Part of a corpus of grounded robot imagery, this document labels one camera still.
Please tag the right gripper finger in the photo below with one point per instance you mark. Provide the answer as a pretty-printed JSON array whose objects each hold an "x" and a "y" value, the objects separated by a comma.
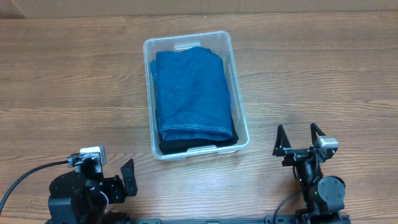
[
  {"x": 282, "y": 145},
  {"x": 315, "y": 132}
]

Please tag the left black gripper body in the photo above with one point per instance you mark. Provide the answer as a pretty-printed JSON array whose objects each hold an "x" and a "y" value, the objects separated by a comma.
[{"x": 115, "y": 184}]

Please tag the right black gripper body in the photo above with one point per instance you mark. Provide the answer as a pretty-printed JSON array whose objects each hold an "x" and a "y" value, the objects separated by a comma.
[{"x": 295, "y": 155}]

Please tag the black cloth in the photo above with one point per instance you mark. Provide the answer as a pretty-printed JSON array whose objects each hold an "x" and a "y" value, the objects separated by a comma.
[{"x": 199, "y": 143}]

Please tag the blue denim cloth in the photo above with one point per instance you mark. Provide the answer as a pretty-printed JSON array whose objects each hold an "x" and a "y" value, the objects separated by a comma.
[{"x": 193, "y": 100}]

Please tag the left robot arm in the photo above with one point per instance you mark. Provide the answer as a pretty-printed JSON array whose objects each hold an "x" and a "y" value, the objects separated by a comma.
[{"x": 82, "y": 196}]

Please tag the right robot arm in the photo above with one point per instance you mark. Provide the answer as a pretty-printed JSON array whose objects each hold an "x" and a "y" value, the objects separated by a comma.
[{"x": 323, "y": 196}]

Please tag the clear plastic storage bin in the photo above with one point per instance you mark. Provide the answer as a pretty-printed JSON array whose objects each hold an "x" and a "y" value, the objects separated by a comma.
[{"x": 219, "y": 42}]

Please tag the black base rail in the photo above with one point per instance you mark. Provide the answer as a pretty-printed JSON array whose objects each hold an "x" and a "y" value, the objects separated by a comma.
[{"x": 211, "y": 221}]

